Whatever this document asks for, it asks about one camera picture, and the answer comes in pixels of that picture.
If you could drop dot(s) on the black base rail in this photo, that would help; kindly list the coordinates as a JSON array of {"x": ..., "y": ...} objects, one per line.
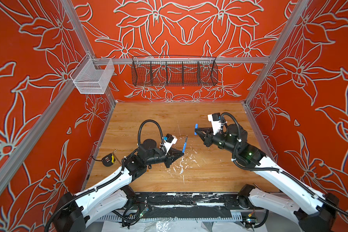
[{"x": 228, "y": 200}]

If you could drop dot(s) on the white cable duct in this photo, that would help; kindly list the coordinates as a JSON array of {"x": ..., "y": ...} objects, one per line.
[{"x": 233, "y": 217}]

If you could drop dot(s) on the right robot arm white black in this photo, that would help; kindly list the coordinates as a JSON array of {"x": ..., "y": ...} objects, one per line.
[{"x": 310, "y": 209}]

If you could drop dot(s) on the black wire basket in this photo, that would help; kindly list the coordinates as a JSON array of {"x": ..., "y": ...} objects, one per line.
[{"x": 174, "y": 71}]

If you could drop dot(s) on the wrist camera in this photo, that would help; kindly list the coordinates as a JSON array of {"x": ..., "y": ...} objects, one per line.
[
  {"x": 168, "y": 142},
  {"x": 216, "y": 123}
]

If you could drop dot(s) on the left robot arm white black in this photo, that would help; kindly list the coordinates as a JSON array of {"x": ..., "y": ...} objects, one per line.
[{"x": 76, "y": 212}]

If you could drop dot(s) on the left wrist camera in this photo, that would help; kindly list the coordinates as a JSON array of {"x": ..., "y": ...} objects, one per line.
[{"x": 168, "y": 142}]

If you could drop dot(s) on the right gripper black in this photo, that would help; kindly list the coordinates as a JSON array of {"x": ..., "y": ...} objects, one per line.
[{"x": 207, "y": 129}]

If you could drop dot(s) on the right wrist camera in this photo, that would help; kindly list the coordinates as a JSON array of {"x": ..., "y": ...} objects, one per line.
[{"x": 216, "y": 123}]

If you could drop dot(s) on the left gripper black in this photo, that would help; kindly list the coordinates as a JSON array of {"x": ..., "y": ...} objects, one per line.
[{"x": 169, "y": 156}]

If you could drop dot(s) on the white mesh basket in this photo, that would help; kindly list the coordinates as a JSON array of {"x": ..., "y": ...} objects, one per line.
[{"x": 90, "y": 77}]

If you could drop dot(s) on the yellow black tape measure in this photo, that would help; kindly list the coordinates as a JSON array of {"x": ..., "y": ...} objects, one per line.
[{"x": 108, "y": 160}]

